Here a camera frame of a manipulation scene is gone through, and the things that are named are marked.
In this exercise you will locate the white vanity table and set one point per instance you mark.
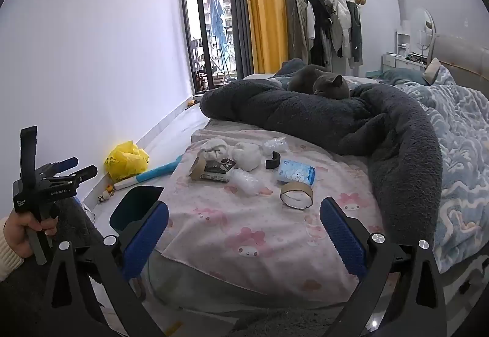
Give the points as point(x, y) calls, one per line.
point(393, 61)

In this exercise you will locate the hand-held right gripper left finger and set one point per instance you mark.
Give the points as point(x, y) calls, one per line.
point(147, 241)

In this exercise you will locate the small yellow duck toy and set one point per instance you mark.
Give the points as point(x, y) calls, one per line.
point(110, 189)

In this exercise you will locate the black coat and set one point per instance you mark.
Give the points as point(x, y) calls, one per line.
point(319, 23)

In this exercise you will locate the blue white tissue packet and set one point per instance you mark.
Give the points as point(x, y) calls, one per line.
point(296, 170)

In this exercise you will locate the dark grey hanging garment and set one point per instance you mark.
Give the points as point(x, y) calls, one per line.
point(356, 31)

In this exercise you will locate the teal pillow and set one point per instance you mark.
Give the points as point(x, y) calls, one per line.
point(401, 76)

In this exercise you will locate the dark grey fleece blanket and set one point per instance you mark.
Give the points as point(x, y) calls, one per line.
point(305, 119)

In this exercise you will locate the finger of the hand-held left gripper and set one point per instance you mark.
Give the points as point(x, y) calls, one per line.
point(87, 172)
point(67, 162)

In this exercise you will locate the grey cat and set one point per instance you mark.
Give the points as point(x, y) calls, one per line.
point(305, 81)

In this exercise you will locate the round standing mirror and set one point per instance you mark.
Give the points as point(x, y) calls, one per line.
point(420, 27)

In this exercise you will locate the wide cardboard tape core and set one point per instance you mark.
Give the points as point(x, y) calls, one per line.
point(301, 188)

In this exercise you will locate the blue patterned duvet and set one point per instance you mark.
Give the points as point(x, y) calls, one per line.
point(462, 130)

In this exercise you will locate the padded bed headboard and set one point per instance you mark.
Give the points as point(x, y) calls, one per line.
point(466, 54)

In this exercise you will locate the yellow plastic bag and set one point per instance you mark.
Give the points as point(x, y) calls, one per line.
point(126, 161)

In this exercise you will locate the beige pillow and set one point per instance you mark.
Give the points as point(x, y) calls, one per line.
point(431, 70)

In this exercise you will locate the dark teal trash bin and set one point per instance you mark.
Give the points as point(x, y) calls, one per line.
point(133, 203)

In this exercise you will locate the pink printed blanket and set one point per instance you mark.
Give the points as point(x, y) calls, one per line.
point(237, 230)

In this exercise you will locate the black tape roll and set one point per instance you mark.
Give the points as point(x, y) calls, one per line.
point(276, 157)

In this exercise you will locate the white jacket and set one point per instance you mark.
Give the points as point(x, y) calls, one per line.
point(338, 16)

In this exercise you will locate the person's left forearm cream sleeve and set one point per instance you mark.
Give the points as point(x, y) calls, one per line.
point(5, 260)

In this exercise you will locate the clear plastic wrap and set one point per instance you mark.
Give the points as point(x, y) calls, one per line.
point(275, 145)

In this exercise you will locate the glass balcony door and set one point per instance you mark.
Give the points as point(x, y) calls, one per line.
point(198, 54)

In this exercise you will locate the black cardboard box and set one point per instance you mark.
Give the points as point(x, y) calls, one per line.
point(216, 169)

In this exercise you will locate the blue long plush toy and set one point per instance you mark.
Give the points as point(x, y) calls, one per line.
point(156, 172)

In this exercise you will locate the person's left hand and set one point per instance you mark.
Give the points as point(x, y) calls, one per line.
point(19, 232)

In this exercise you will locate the beige coat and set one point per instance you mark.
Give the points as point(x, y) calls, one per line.
point(300, 27)

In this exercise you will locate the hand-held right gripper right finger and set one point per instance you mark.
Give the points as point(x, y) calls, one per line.
point(342, 237)

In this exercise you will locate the small orange floor toy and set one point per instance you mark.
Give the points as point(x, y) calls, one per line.
point(191, 102)

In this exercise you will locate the yellow curtain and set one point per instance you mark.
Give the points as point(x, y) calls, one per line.
point(263, 8)

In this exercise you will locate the blue hanging garment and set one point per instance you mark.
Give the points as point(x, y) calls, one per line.
point(216, 16)

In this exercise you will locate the small cardboard tape core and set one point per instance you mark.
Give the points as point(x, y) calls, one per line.
point(202, 161)

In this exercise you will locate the clear plastic bag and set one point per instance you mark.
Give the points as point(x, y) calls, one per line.
point(244, 181)

